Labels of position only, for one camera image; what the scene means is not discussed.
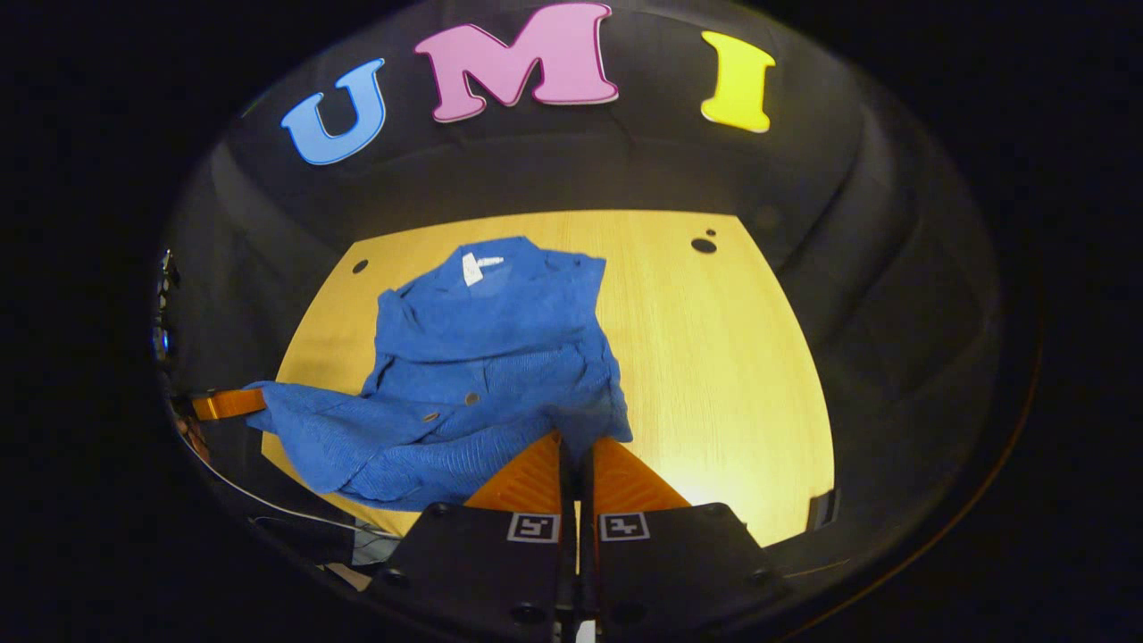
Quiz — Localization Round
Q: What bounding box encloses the thin white cable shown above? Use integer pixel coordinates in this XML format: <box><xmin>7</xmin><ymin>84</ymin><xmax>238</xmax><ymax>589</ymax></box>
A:
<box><xmin>192</xmin><ymin>429</ymin><xmax>403</xmax><ymax>546</ymax></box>

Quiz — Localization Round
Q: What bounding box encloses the blue corduroy jacket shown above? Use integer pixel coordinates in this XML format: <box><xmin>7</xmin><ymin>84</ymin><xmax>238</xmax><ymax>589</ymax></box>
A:
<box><xmin>246</xmin><ymin>236</ymin><xmax>633</xmax><ymax>513</ymax></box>

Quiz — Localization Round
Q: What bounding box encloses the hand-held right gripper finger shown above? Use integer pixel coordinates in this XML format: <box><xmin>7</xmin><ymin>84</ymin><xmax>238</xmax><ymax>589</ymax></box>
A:
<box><xmin>366</xmin><ymin>431</ymin><xmax>577</xmax><ymax>626</ymax></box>
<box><xmin>580</xmin><ymin>435</ymin><xmax>791</xmax><ymax>626</ymax></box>

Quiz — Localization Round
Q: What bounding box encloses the black backdrop cloth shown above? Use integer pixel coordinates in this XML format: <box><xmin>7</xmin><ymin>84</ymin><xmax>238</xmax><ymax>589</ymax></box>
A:
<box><xmin>156</xmin><ymin>0</ymin><xmax>1001</xmax><ymax>572</ymax></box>

